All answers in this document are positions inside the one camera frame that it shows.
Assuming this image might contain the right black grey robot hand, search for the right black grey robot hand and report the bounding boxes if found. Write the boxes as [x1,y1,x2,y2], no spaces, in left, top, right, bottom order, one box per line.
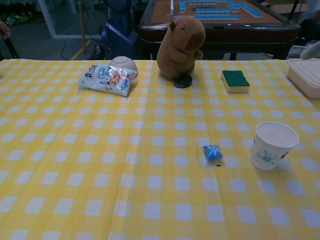
[299,40,320,61]

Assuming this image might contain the white flower print paper cup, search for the white flower print paper cup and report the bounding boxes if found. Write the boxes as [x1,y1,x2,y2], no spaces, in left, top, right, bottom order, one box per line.
[250,121,300,172]

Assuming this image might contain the yellow white checkered tablecloth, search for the yellow white checkered tablecloth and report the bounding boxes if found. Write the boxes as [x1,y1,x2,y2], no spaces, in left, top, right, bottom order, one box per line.
[0,58,320,240]

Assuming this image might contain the person hand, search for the person hand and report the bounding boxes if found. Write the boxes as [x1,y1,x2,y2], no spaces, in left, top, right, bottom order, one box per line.
[0,20,11,40]

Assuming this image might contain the white plastic basket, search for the white plastic basket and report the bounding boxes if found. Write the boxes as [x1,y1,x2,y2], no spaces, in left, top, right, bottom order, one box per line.
[288,45,310,60]

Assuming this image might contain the black bag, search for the black bag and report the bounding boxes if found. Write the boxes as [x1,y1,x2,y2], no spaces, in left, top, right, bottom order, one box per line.
[297,18,320,48]

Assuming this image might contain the beige lidded food box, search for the beige lidded food box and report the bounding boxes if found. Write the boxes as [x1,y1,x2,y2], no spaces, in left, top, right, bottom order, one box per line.
[286,57,320,99]

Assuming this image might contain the green yellow sponge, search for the green yellow sponge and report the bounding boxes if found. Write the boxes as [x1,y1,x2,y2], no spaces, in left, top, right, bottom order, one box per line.
[220,70,251,94]

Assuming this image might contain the dark wood mahjong table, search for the dark wood mahjong table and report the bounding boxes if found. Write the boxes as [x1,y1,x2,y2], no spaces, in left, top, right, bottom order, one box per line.
[137,0,302,61]

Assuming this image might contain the black round lid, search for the black round lid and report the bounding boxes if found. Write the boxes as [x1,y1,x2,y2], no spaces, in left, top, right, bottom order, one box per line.
[171,74,193,89]

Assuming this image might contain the brown capybara plush toy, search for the brown capybara plush toy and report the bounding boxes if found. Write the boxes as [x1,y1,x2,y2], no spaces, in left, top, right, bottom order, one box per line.
[156,15,206,79]

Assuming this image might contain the small blue packet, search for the small blue packet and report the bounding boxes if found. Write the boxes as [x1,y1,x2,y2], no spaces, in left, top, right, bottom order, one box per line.
[202,144,225,161]

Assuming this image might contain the beige upturned bowl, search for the beige upturned bowl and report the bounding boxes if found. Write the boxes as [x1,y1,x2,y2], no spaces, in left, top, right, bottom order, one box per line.
[109,55,139,80]

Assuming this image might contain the blue machine base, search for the blue machine base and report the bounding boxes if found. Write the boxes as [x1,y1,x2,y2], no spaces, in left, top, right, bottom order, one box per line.
[101,0,141,61]

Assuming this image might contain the white blue snack bag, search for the white blue snack bag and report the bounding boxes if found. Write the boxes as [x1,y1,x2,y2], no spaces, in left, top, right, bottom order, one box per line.
[77,63,139,97]

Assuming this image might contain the wooden pole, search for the wooden pole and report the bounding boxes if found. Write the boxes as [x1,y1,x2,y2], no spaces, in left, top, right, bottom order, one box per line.
[78,0,87,54]

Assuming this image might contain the green bags pile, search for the green bags pile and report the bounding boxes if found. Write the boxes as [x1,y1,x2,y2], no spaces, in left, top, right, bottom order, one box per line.
[0,9,31,26]

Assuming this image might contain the black metal stand leg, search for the black metal stand leg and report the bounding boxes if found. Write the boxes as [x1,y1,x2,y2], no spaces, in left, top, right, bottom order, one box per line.
[3,37,20,60]

